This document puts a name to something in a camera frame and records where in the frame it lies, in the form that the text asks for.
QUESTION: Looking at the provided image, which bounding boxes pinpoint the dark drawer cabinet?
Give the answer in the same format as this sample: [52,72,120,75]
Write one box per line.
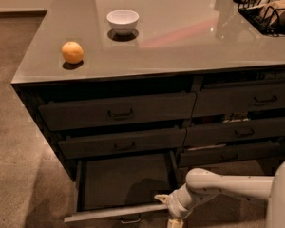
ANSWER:
[12,66,285,176]

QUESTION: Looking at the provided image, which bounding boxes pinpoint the top right dark drawer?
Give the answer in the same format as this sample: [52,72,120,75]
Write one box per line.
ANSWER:
[193,83,285,117]

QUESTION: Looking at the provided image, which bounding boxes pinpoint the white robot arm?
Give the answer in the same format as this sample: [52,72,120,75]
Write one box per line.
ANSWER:
[155,161,285,228]

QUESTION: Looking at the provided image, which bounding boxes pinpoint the top left dark drawer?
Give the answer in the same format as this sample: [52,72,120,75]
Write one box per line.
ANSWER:
[38,93,196,131]

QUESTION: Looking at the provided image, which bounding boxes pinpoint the middle right dark drawer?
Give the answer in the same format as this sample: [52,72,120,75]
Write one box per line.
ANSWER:
[184,117,285,147]

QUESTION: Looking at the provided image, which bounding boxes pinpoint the middle left dark drawer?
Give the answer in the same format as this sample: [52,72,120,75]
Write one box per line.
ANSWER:
[58,128,186,159]

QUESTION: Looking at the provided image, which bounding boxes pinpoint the black wire basket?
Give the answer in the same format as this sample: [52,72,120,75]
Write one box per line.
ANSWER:
[236,0,285,36]

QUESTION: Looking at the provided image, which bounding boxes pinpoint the snack bag in basket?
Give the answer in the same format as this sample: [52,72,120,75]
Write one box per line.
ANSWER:
[259,0,285,28]

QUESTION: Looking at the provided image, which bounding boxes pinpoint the dark drawer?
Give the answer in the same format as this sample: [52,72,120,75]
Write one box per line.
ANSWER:
[184,117,285,147]
[193,83,285,117]
[38,93,196,131]
[58,128,186,159]
[178,142,285,167]

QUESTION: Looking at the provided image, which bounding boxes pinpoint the white ceramic bowl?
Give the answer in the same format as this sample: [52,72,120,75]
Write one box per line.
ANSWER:
[106,9,140,35]

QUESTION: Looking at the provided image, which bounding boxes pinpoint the bottom right dark drawer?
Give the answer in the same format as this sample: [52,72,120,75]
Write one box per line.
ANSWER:
[178,142,285,167]

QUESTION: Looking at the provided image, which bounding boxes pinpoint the orange fruit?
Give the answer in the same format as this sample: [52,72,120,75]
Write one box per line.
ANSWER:
[61,42,84,64]

